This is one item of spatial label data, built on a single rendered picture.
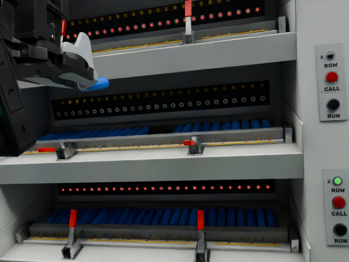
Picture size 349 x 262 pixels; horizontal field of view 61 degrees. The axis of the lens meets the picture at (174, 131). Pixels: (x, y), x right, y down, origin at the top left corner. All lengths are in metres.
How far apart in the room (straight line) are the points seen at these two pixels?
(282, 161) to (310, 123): 0.08
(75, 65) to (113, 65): 0.27
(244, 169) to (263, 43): 0.21
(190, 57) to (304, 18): 0.19
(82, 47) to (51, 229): 0.48
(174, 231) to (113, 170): 0.18
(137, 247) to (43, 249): 0.21
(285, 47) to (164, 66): 0.21
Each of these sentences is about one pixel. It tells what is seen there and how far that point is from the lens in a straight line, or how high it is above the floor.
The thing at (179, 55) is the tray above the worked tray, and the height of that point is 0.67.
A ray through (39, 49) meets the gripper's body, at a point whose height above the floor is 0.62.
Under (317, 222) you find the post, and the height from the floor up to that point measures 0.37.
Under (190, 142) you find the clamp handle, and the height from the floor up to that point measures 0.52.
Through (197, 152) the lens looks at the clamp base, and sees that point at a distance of 0.54.
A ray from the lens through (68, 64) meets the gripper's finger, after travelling 0.31.
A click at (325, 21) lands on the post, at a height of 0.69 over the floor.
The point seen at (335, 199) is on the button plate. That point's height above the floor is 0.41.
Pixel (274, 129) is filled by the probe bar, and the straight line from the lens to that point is 0.57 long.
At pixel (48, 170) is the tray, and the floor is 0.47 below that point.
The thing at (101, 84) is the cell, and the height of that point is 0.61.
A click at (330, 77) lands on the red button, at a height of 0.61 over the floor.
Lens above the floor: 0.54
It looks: level
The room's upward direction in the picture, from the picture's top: 3 degrees counter-clockwise
